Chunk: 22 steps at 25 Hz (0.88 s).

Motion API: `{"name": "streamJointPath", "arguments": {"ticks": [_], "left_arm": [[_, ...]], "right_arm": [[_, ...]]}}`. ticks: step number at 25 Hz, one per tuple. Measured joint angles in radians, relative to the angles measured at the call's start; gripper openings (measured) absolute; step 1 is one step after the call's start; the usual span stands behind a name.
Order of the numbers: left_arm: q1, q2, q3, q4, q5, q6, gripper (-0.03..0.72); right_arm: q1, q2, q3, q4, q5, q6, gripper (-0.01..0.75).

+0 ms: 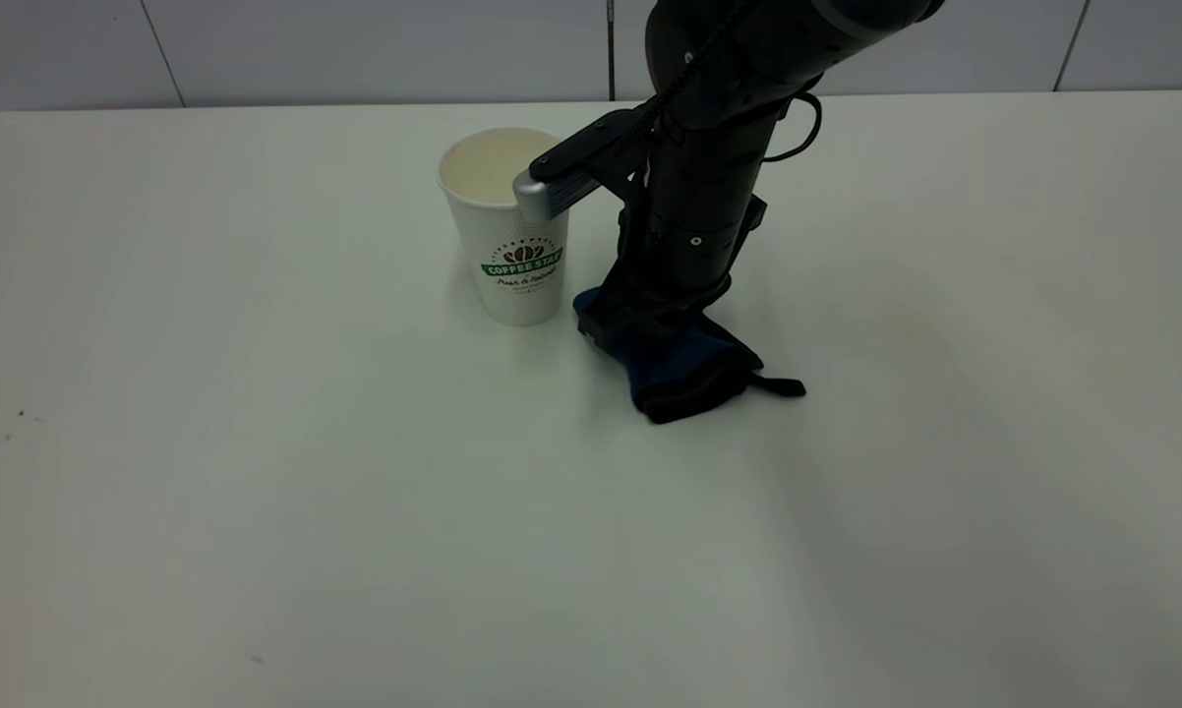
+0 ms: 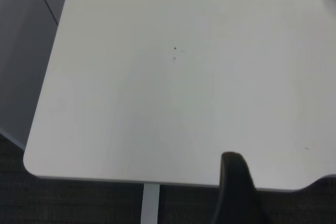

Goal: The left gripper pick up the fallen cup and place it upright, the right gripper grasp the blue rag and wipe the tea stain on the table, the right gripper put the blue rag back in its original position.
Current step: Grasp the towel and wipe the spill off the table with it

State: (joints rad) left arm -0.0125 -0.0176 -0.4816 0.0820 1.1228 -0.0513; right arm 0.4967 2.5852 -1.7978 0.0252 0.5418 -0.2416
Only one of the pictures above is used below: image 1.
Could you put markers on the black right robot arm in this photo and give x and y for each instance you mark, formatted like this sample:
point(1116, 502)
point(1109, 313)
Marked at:
point(738, 49)

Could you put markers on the blue cloth with black edging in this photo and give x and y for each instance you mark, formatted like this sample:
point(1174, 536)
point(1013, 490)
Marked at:
point(679, 372)

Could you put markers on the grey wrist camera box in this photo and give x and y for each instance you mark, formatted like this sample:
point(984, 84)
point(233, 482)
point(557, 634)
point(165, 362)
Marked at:
point(552, 192)

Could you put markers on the white paper coffee cup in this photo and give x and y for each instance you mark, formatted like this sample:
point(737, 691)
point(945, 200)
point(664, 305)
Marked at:
point(507, 285)

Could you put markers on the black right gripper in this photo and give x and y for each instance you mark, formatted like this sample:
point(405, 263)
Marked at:
point(689, 256)

